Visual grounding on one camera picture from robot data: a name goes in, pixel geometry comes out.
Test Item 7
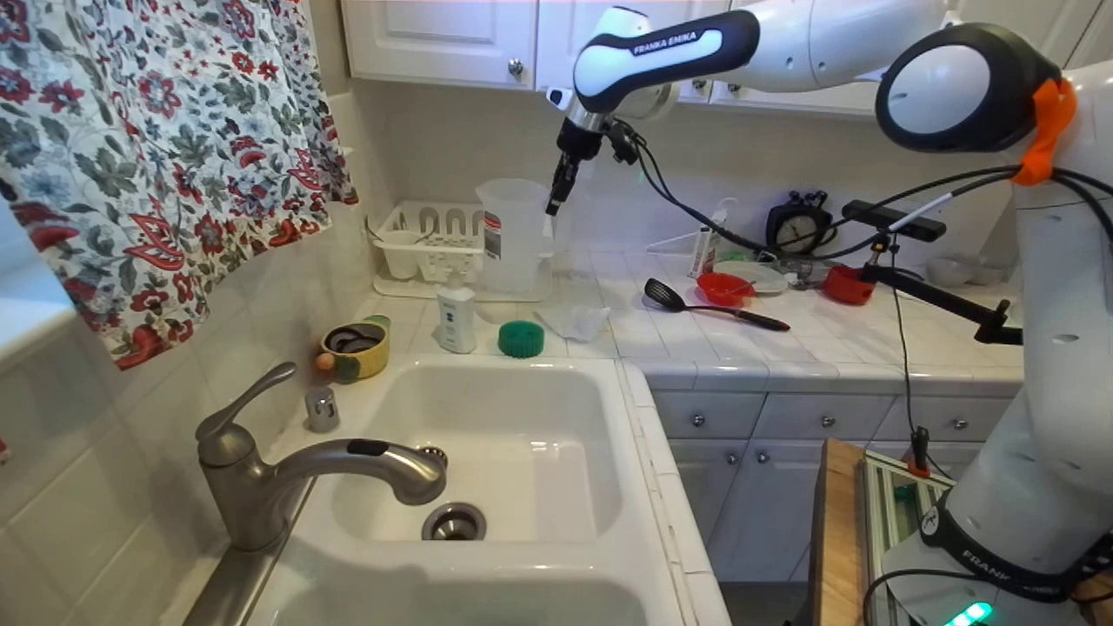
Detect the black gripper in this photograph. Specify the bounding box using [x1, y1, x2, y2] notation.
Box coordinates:
[542, 113, 609, 222]

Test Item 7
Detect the translucent plastic jar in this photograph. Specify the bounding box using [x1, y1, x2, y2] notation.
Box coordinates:
[472, 172, 556, 303]

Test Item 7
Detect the white double sink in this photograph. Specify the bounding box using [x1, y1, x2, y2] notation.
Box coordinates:
[245, 351, 689, 626]

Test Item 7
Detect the small metal sink knob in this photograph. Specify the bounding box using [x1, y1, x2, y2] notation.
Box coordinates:
[302, 379, 345, 433]

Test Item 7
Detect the grey sink drain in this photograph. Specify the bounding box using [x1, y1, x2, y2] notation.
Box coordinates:
[417, 496, 490, 545]

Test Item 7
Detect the clear plastic container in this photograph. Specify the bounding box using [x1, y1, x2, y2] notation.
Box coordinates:
[644, 197, 749, 283]

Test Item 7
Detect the white dish rack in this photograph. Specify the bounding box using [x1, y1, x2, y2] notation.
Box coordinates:
[366, 197, 490, 287]

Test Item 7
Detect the white plastic bottle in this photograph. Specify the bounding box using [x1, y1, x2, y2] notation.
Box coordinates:
[432, 286, 484, 359]

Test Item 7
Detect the white upper cabinet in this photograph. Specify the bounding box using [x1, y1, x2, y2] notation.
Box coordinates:
[337, 0, 897, 119]

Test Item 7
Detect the white cabinet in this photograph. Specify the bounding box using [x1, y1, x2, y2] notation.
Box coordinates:
[647, 379, 1028, 586]
[337, 0, 897, 119]

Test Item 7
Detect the red plastic bowl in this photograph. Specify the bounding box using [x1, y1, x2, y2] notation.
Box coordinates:
[691, 269, 758, 314]
[820, 261, 881, 309]

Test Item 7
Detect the black round clock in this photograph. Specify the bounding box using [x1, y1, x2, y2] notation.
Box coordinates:
[760, 189, 839, 261]

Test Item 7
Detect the white lower cabinet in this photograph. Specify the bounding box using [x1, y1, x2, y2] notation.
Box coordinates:
[647, 379, 1028, 586]

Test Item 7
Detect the wide floral curtain panel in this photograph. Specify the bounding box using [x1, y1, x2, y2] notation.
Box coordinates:
[0, 0, 360, 375]

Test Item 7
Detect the brushed metal faucet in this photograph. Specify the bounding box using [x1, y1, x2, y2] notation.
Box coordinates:
[191, 359, 451, 556]

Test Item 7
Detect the wooden board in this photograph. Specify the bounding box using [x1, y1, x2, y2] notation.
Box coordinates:
[807, 433, 869, 626]

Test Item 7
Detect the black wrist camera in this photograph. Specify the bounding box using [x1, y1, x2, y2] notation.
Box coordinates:
[601, 113, 644, 164]

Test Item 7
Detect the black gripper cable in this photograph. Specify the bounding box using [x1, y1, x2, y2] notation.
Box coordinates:
[604, 119, 1113, 264]

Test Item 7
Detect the black stereo camera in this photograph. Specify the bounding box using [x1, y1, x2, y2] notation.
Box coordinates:
[843, 197, 948, 248]

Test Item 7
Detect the thin black camera cable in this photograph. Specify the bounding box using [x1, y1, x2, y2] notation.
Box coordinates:
[884, 235, 940, 481]

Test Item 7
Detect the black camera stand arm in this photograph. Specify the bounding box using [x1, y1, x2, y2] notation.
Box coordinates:
[856, 261, 1028, 351]

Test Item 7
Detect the orange cable clip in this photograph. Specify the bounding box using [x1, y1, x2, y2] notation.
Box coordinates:
[1014, 77, 1080, 191]

